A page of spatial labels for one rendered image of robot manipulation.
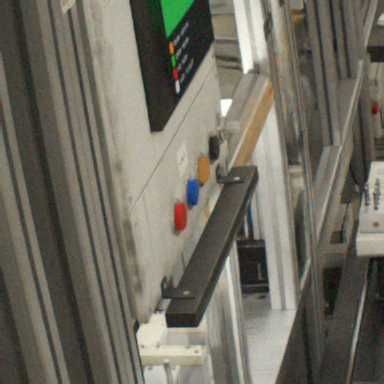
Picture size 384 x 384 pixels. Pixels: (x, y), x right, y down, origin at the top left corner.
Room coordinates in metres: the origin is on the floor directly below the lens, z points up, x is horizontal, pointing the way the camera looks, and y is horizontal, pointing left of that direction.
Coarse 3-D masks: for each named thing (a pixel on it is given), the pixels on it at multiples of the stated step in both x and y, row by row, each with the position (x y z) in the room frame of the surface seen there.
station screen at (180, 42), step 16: (160, 0) 1.27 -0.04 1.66; (192, 0) 1.39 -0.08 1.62; (208, 0) 1.46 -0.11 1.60; (192, 16) 1.38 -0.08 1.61; (208, 16) 1.45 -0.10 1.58; (176, 32) 1.31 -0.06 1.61; (192, 32) 1.37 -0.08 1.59; (208, 32) 1.43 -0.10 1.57; (176, 48) 1.30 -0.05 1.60; (192, 48) 1.36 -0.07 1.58; (208, 48) 1.42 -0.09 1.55; (176, 64) 1.29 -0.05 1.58; (192, 64) 1.35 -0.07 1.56; (176, 80) 1.28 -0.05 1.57; (176, 96) 1.27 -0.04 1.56
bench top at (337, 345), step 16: (352, 240) 2.57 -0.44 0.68; (352, 256) 2.49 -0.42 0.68; (352, 272) 2.42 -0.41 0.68; (352, 288) 2.35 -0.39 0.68; (368, 288) 2.34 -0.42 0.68; (336, 304) 2.30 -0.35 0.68; (352, 304) 2.29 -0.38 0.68; (368, 304) 2.28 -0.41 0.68; (336, 320) 2.24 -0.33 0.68; (352, 320) 2.22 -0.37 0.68; (368, 320) 2.21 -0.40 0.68; (336, 336) 2.17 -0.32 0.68; (368, 336) 2.15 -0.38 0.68; (336, 352) 2.12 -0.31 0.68; (368, 352) 2.10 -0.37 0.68; (320, 368) 2.07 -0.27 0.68; (336, 368) 2.06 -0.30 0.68; (368, 368) 2.04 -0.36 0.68
